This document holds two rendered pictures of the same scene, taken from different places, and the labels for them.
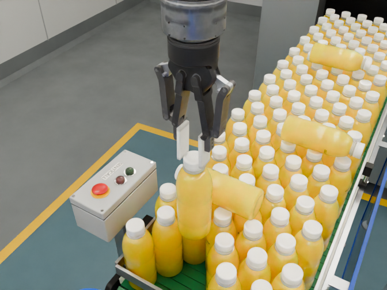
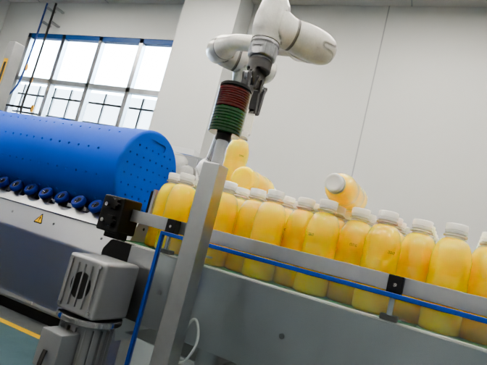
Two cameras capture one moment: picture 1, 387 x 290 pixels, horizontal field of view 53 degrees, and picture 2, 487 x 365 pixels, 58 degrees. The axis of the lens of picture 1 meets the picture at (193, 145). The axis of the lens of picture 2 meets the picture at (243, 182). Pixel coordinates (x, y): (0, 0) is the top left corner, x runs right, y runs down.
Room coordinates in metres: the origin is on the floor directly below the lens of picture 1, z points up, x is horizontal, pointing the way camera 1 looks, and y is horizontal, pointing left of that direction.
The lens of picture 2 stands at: (0.51, -1.29, 0.98)
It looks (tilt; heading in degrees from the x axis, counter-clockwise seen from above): 7 degrees up; 87
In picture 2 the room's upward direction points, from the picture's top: 14 degrees clockwise
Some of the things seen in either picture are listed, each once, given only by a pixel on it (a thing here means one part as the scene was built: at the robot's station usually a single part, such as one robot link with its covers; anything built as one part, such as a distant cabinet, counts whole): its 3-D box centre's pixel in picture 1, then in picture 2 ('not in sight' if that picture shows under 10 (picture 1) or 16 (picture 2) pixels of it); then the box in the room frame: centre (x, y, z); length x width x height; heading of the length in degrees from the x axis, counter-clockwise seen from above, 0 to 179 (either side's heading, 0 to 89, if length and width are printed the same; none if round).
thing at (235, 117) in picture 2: not in sight; (227, 122); (0.49, -0.46, 1.18); 0.06 x 0.06 x 0.05
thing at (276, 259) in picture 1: (279, 271); not in sight; (0.49, -0.19, 0.99); 0.07 x 0.07 x 0.19
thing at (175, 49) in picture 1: (193, 62); (257, 74); (0.53, 0.00, 1.47); 0.08 x 0.07 x 0.09; 58
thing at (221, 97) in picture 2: not in sight; (232, 100); (0.49, -0.46, 1.23); 0.06 x 0.06 x 0.04
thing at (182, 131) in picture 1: (182, 140); (248, 124); (0.54, 0.02, 1.32); 0.03 x 0.01 x 0.07; 148
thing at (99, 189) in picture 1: (99, 189); not in sight; (0.63, 0.21, 1.11); 0.04 x 0.04 x 0.01
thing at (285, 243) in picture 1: (285, 242); not in sight; (0.49, -0.19, 1.09); 0.04 x 0.04 x 0.02
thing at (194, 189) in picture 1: (194, 198); (234, 165); (0.53, 0.00, 1.18); 0.07 x 0.07 x 0.19
